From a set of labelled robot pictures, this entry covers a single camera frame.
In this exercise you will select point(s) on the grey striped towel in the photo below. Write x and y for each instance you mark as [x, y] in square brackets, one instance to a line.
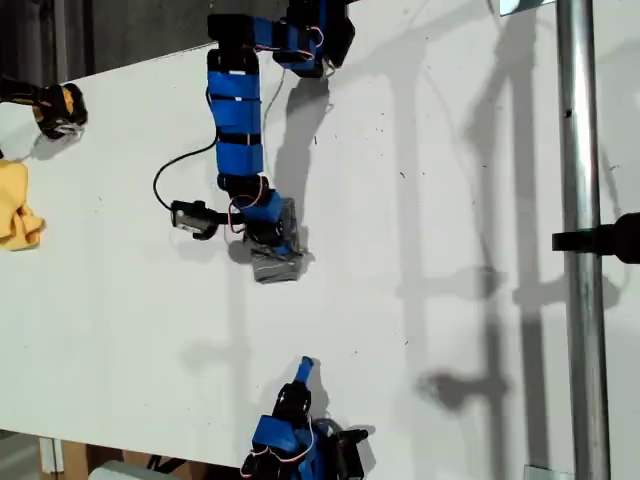
[277, 270]

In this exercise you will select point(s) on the white plastic object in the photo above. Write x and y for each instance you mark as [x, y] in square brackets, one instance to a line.
[115, 472]

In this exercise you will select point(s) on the brown cardboard box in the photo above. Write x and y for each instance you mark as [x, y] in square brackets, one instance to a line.
[75, 460]

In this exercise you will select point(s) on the yellow cloth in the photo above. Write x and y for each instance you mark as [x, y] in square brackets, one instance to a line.
[15, 210]

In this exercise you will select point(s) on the black clamp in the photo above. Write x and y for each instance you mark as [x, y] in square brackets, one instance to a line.
[615, 240]

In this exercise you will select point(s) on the camera black stalk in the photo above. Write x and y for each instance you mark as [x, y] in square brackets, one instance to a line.
[227, 216]

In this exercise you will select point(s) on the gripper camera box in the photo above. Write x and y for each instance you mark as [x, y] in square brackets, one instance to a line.
[187, 217]
[350, 450]

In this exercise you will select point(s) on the white frame bar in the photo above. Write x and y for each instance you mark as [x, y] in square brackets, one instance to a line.
[50, 455]

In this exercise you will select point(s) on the steel post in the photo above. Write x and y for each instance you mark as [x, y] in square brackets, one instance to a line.
[580, 150]

